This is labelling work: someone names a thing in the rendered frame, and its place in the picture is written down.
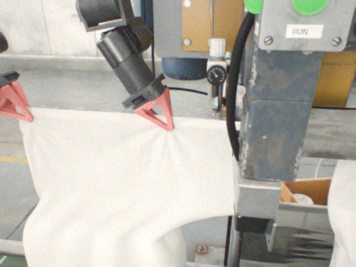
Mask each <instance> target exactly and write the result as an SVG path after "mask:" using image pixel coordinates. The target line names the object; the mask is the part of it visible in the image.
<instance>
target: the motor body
mask: <svg viewBox="0 0 356 267"><path fill-rule="evenodd" d="M207 61H208V59H205V58H162V68H163V72H164V74H165V75H166V76H167V77H168V78H171V79H176V80H180V81H197V80H200V79H205V78H206V77H207Z"/></svg>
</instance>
